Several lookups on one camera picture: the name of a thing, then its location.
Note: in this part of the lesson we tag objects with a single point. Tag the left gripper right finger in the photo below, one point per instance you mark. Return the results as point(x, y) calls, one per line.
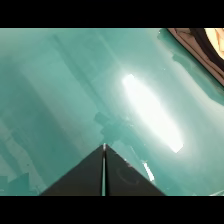
point(126, 178)

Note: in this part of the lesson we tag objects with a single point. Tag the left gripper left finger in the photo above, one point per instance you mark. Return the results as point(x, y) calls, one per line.
point(86, 176)

